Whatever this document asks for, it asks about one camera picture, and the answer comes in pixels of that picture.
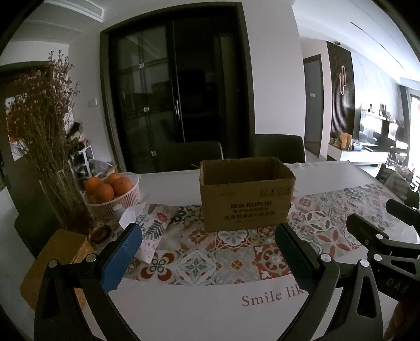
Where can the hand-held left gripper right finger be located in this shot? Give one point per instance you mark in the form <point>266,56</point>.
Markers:
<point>295,259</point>

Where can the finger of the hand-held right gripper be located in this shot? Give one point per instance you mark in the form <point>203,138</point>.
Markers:
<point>364,228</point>
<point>403,211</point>

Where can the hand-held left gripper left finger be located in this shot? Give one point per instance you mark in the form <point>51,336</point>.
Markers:
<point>121,259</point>

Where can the brown cardboard box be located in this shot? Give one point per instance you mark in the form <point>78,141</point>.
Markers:
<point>246,206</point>

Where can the person's right forearm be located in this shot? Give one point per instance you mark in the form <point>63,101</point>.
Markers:
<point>405,324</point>

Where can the small brown bowl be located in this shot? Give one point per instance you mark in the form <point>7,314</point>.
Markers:
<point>101,233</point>

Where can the white tissue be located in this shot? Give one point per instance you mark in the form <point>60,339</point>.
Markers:
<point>131,214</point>

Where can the leaf printed tissue pouch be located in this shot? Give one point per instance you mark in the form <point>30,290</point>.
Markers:
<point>157,226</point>

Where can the white plastic fruit basket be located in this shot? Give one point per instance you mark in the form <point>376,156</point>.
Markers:
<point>128,200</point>

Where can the patterned table runner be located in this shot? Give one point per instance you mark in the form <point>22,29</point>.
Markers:
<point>229,259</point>

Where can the orange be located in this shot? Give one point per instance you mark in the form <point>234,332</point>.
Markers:
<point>93,184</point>
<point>123,186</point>
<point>105,193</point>
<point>113,177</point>

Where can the white tv cabinet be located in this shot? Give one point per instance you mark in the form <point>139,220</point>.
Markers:
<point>357,156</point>

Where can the glass vase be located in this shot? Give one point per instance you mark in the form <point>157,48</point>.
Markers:
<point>70,203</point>

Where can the white cubby shelf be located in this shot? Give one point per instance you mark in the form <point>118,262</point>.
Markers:
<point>82,157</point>

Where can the dark dining chair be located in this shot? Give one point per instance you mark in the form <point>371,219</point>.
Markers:
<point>279,147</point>
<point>190,155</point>

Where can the dark hallway door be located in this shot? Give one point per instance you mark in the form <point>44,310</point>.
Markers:
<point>313,105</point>

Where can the dried flower bunch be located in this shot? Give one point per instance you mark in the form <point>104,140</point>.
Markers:
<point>42,124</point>

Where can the dark glass sliding door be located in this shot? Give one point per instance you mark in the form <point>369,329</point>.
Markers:
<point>147,98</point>

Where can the dark slatted wall panel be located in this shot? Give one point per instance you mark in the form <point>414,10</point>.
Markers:
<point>341,91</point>

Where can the white wall switch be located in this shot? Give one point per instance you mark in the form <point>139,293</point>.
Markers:
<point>93,102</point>

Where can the wall picture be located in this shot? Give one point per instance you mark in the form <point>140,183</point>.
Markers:
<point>14,128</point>

